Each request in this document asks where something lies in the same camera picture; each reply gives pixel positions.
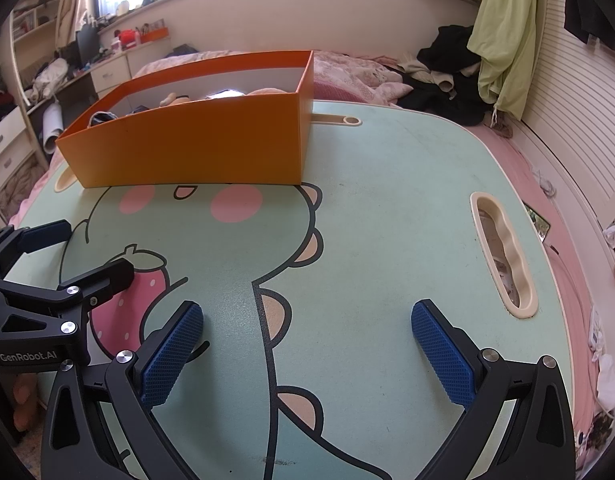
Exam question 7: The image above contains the black computer monitor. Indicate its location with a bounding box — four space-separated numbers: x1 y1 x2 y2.
75 22 101 68

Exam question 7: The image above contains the cream drawer cabinet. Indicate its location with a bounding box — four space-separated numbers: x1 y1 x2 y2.
0 110 44 197

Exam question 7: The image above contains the person's left hand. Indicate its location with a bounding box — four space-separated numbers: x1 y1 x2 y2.
12 375 39 433

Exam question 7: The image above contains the beige curtain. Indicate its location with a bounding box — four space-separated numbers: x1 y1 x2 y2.
55 0 101 51

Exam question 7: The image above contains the green cartoon printed desktop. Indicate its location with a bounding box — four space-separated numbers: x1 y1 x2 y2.
8 100 571 480

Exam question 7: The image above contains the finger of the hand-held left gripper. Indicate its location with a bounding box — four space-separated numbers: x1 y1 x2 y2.
55 258 136 311
15 219 72 257

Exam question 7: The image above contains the cream desk with drawers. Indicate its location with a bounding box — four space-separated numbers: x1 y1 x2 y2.
90 52 134 94

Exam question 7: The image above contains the dark hanging garment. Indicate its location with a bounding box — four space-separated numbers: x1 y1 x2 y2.
562 0 615 52

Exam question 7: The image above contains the brown slipper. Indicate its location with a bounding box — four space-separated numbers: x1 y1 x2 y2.
490 110 514 139

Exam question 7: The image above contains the orange cardboard box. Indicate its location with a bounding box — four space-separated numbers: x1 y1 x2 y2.
55 50 315 189

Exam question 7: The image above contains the black smartphone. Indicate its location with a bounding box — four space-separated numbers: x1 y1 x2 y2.
522 202 553 244

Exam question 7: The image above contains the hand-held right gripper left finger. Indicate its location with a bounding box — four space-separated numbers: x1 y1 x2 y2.
40 300 206 480

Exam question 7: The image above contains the white rolled paper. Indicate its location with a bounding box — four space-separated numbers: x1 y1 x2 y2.
42 101 64 154

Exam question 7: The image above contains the pile of black clothes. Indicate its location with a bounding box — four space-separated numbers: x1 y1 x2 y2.
397 25 503 127

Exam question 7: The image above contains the cream bookshelf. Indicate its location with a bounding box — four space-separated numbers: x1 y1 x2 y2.
8 0 63 106

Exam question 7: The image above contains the light green hanging garment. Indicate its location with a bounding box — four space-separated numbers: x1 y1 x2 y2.
466 0 551 121

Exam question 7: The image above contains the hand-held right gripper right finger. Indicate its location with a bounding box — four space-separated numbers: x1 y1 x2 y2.
410 299 575 480

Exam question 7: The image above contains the pink floral quilt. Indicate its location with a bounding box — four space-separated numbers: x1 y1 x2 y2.
132 50 413 108

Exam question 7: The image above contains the white crumpled bag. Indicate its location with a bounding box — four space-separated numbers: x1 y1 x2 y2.
32 57 70 99

